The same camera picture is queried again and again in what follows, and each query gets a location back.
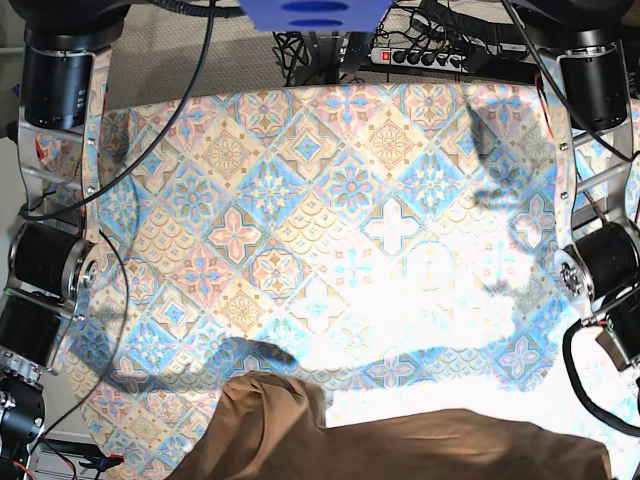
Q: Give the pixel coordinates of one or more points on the brown t-shirt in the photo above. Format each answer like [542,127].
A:
[271,426]

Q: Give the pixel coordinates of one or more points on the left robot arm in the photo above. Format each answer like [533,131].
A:
[578,48]

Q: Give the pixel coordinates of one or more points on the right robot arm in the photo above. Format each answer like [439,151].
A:
[53,258]

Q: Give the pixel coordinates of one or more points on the patterned tile tablecloth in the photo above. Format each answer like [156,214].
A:
[391,244]

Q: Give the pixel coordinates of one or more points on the white power strip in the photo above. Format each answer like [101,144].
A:
[415,58]

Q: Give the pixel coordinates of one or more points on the black clamp bottom left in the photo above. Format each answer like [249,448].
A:
[101,463]

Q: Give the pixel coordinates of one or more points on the white vent box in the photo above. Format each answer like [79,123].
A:
[46,463]

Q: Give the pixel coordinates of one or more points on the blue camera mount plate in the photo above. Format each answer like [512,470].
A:
[315,15]

